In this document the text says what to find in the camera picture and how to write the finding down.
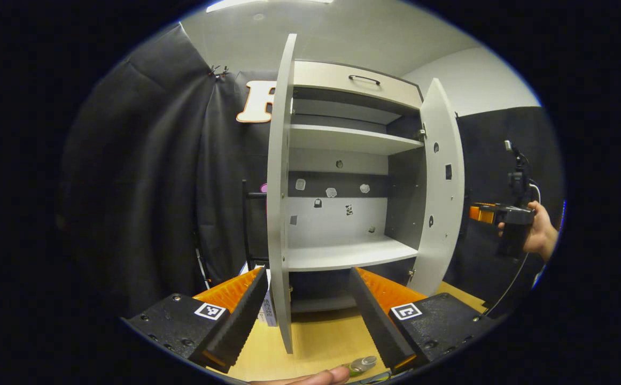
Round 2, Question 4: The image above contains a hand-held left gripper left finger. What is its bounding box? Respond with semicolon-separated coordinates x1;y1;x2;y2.
122;266;269;374

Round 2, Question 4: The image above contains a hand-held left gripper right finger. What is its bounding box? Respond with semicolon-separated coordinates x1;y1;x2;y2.
349;267;495;375

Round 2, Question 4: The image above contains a white cabinet door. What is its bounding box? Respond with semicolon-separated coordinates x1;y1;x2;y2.
408;78;465;296
266;33;298;355

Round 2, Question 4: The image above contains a white cabinet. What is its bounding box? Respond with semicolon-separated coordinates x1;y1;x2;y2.
284;60;429;316

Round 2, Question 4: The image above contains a white cabinet shelf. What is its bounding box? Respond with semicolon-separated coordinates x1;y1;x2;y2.
289;124;425;156

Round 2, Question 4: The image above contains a white cabinet drawer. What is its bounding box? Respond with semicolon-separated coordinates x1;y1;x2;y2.
293;60;423;110

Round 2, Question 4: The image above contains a small white printed box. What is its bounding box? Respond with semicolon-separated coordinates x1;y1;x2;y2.
238;262;280;328

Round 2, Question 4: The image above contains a black backdrop cloth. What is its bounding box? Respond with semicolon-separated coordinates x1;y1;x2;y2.
57;24;565;321

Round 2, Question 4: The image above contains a ceiling light panel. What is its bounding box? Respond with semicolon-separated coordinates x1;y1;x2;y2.
205;0;335;14

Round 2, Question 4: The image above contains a thin white cable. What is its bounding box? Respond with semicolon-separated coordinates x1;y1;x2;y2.
194;235;214;289

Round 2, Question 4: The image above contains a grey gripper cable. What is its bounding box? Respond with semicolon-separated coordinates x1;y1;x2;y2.
483;183;542;316

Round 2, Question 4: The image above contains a black left door handle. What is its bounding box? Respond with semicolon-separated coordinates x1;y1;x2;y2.
242;179;268;268

